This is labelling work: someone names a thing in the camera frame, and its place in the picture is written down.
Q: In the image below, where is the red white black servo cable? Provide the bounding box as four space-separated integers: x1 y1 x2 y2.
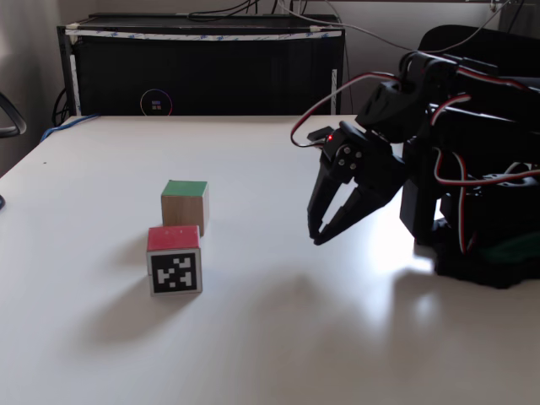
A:
289 72 402 149

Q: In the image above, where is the black chair armrest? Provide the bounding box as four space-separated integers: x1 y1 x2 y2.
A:
0 90 27 138

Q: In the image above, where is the black computer tower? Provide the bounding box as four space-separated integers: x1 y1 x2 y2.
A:
57 12 348 117

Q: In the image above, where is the blue cable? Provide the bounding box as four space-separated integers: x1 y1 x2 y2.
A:
40 113 101 143

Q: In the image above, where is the black gripper-mounted camera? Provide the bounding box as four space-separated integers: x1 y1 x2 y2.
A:
306 125 339 148

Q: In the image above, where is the green-topped wooden cube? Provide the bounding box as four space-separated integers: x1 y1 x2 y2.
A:
160 180 211 237

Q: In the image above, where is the red-topped wooden marker cube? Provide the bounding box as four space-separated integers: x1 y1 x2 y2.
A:
146 224 203 298

